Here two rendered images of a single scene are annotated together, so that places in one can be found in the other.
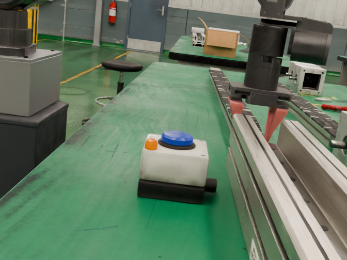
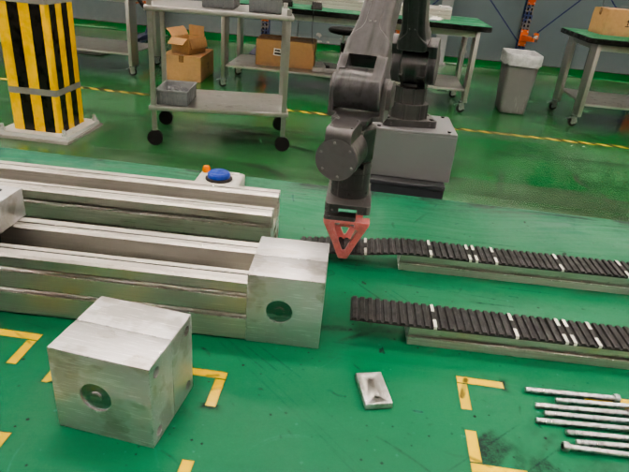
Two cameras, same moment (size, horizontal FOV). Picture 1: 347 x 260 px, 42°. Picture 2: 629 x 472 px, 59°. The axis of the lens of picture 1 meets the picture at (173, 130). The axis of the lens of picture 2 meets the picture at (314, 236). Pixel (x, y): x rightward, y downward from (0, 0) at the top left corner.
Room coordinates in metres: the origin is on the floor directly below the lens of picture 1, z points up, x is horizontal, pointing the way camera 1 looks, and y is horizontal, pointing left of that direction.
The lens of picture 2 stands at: (0.76, -0.92, 1.21)
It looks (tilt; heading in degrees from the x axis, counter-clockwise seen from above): 27 degrees down; 92
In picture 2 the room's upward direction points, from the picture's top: 5 degrees clockwise
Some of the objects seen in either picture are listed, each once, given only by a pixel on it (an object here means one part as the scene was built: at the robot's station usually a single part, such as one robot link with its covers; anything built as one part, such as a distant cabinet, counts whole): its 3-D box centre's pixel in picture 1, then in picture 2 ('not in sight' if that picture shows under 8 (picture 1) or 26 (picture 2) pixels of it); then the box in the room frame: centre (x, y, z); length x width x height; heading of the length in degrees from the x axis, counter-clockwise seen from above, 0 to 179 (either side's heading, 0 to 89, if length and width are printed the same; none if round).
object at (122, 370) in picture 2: not in sight; (132, 361); (0.57, -0.49, 0.83); 0.11 x 0.10 x 0.10; 82
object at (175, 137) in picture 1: (176, 141); (218, 176); (0.55, -0.01, 0.84); 0.04 x 0.04 x 0.02
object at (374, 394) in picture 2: not in sight; (373, 390); (0.82, -0.44, 0.78); 0.05 x 0.03 x 0.01; 104
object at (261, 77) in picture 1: (262, 76); (350, 180); (0.78, -0.14, 0.91); 0.10 x 0.07 x 0.07; 90
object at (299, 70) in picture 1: (304, 79); not in sight; (1.65, -0.45, 0.83); 0.11 x 0.10 x 0.10; 91
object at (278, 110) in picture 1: (262, 117); (345, 227); (0.78, -0.15, 0.84); 0.07 x 0.07 x 0.09; 0
